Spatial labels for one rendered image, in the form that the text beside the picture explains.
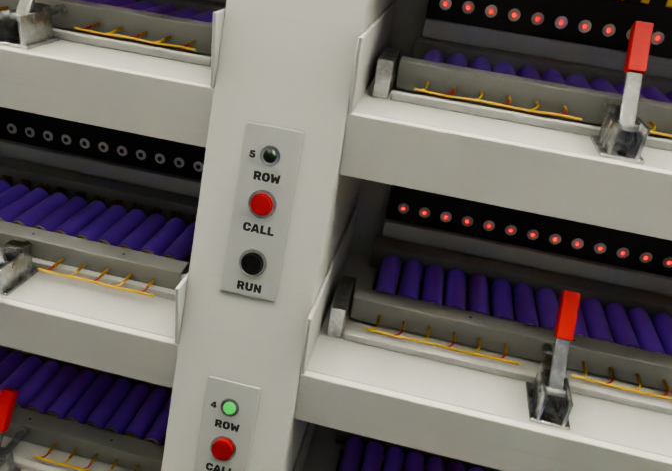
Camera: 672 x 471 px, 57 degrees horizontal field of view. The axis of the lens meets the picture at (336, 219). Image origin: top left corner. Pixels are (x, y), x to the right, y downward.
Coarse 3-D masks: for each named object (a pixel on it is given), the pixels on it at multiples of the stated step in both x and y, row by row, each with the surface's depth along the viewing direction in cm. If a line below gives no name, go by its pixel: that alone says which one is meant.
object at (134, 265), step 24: (0, 240) 52; (24, 240) 52; (48, 240) 52; (72, 240) 52; (72, 264) 52; (96, 264) 51; (120, 264) 51; (144, 264) 50; (168, 264) 51; (120, 288) 49; (168, 288) 51
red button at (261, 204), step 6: (252, 198) 42; (258, 198) 42; (264, 198) 42; (270, 198) 42; (252, 204) 42; (258, 204) 42; (264, 204) 42; (270, 204) 42; (252, 210) 43; (258, 210) 42; (264, 210) 42; (270, 210) 42
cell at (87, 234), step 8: (112, 208) 59; (120, 208) 59; (104, 216) 57; (112, 216) 58; (120, 216) 59; (88, 224) 56; (96, 224) 56; (104, 224) 56; (112, 224) 57; (80, 232) 54; (88, 232) 54; (96, 232) 55; (104, 232) 56
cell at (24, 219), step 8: (56, 192) 60; (48, 200) 58; (56, 200) 59; (64, 200) 60; (32, 208) 57; (40, 208) 57; (48, 208) 58; (56, 208) 59; (24, 216) 55; (32, 216) 56; (40, 216) 56; (24, 224) 55; (32, 224) 55
